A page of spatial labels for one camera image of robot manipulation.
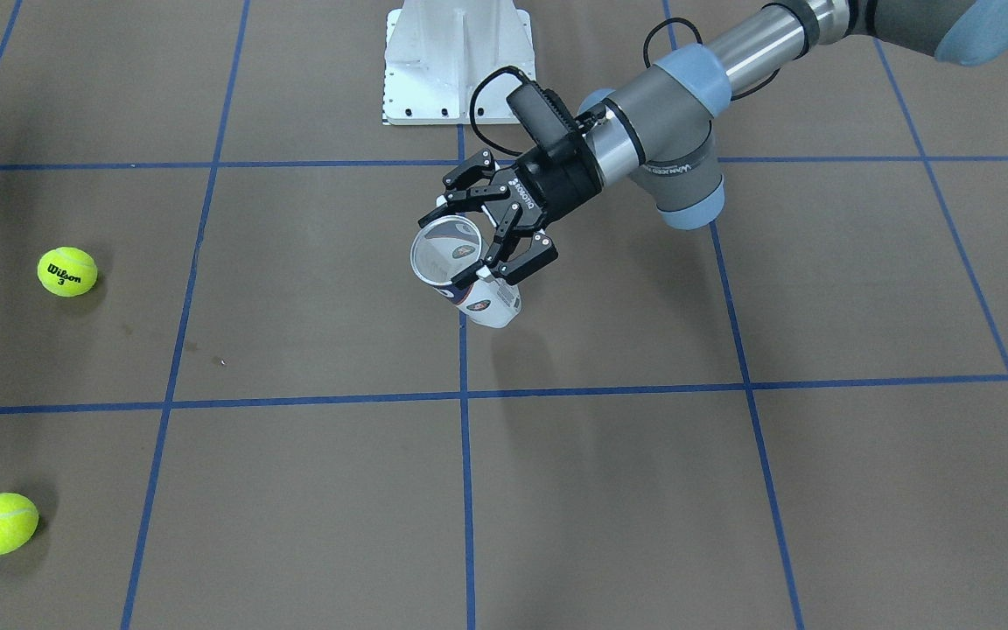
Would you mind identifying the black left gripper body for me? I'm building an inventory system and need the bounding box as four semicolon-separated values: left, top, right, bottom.
505;140;603;230

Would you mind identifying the white blue tennis ball can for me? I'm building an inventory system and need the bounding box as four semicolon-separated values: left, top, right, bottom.
409;215;522;328

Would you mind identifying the yellow Wilson tennis ball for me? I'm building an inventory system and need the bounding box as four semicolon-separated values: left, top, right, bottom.
36;247;100;298

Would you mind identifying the grey silver left robot arm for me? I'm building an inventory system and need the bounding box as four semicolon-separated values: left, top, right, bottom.
419;1;1008;296

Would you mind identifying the far yellow tennis ball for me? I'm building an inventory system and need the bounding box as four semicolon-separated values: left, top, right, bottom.
0;492;39;556

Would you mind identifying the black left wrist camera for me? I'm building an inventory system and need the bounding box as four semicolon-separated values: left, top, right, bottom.
507;80;584;157

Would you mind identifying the black camera cable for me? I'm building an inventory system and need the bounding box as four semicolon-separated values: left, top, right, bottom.
467;66;549;158

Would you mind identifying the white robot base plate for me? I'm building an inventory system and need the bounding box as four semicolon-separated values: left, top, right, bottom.
381;1;536;125

